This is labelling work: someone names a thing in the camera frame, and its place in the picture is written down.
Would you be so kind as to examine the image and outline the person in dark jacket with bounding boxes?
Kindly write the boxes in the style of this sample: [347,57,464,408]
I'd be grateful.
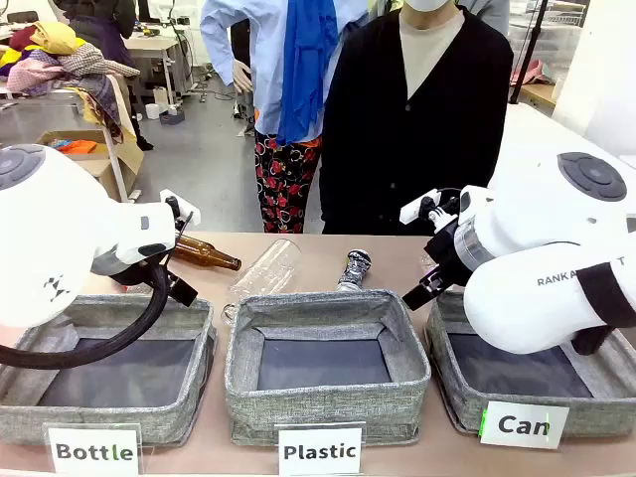
[52,0,155,152]

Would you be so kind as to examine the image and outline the white face mask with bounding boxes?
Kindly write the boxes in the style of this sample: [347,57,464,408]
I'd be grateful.
[404,0,451,14]

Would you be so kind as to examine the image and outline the mannequin in blue shirt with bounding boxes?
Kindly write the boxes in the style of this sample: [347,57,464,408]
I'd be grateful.
[199,0,369,145]

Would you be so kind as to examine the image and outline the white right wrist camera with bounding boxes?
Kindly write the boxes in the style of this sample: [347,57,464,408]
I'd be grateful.
[399,187,461,235]

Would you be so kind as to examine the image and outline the pink cloth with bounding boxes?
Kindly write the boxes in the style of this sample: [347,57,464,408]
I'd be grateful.
[519,59,556,85]

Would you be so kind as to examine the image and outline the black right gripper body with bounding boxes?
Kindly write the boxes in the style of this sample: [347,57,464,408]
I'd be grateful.
[422,218,478,290]

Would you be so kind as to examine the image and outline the grey fabric basket bottle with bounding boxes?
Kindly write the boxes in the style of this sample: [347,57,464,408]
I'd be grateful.
[0,293,219,447]

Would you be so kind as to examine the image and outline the brown glass bottle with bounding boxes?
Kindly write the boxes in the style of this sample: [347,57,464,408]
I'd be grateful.
[172,235,243,272]

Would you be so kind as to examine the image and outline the grey fabric basket plastic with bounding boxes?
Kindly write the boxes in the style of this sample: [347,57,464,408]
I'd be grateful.
[224,289,432,447]

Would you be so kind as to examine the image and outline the brown cardboard box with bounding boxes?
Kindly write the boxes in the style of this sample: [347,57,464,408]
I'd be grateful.
[35,129,145,203]

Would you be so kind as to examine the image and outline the clear plastic bottle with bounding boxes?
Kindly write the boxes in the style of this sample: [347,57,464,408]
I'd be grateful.
[222,238,303,327]

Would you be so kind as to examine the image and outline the white sign reading Plastic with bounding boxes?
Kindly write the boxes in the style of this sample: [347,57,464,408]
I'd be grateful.
[275,421,367,477]

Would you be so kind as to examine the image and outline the pile of colourful clothes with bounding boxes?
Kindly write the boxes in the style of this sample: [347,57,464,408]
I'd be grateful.
[0,20,142,143]

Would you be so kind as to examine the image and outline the black tripod pole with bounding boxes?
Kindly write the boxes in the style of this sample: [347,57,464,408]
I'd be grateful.
[509,0,551,105]

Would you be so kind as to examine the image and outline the white sign reading Bottle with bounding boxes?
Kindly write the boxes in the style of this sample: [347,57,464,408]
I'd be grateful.
[43,421,143,476]

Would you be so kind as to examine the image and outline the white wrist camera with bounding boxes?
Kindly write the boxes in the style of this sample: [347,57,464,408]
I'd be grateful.
[159,188,202,225]
[399,187,461,235]

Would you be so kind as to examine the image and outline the blue scarf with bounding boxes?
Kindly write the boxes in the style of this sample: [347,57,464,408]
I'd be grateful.
[276,0,340,146]

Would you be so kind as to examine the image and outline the white table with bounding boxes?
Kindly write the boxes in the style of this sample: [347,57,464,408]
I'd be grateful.
[489,101,636,190]

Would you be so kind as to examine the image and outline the person in black cardigan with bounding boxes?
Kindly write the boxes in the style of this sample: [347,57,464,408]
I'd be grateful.
[319,0,515,237]

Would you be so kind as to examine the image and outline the black robot cable hose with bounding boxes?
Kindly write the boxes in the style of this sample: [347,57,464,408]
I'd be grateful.
[0,262,171,370]

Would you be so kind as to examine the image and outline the wooden desk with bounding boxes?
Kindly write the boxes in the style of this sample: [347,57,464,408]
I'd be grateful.
[123,37,181,105]

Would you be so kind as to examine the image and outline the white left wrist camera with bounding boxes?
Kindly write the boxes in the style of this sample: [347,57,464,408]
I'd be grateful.
[159,188,202,225]

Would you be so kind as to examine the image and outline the white table frame leg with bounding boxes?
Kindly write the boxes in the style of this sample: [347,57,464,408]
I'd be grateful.
[101,86,143,204]

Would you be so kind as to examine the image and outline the black strap on arm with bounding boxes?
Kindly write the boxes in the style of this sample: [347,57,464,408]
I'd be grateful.
[570,261,636,357]

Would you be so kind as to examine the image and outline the orange cloth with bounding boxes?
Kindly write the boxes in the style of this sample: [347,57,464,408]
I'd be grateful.
[49,138,99,155]

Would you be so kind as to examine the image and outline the white sign reading Can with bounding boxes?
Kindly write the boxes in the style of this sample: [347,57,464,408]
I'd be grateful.
[478,399,570,451]

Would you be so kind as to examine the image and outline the black red floral trousers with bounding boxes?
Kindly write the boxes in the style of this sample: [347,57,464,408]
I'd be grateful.
[253,129,323,235]

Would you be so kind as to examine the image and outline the grey fabric basket can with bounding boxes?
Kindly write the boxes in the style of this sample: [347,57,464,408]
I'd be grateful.
[424,290,636,439]

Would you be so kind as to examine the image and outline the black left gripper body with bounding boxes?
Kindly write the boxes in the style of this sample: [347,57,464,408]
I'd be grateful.
[91,250,173,299]

